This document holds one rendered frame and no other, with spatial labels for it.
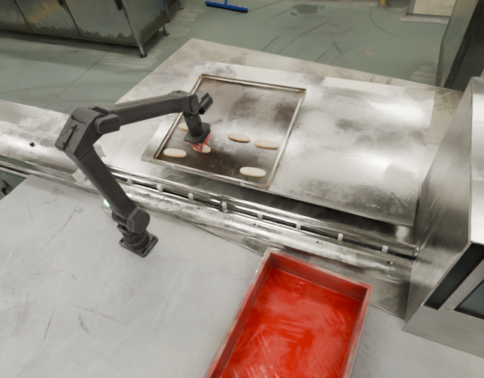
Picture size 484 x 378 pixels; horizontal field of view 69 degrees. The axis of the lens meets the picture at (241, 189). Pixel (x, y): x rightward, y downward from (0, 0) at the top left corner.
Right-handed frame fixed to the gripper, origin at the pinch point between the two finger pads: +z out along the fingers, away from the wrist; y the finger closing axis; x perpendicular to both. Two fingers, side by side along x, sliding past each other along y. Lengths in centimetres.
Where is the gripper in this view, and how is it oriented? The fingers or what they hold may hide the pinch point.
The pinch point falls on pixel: (202, 147)
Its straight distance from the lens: 141.7
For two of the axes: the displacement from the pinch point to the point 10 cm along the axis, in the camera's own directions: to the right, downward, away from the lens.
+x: -8.8, -3.1, 3.5
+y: 4.5, -7.8, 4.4
